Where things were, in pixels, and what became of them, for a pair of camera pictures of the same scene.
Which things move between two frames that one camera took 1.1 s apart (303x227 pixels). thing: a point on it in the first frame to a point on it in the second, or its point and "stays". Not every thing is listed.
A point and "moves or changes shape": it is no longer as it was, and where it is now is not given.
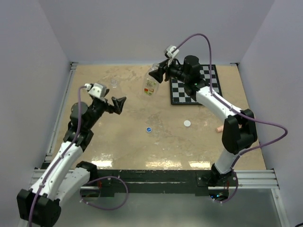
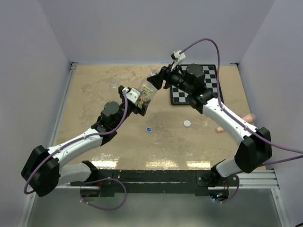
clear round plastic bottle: (113, 82) stays
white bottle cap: (187, 123) stays
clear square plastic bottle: (150, 85) moves or changes shape
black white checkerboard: (179, 95) stays
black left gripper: (118, 103) to (141, 111)
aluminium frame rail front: (264, 178) stays
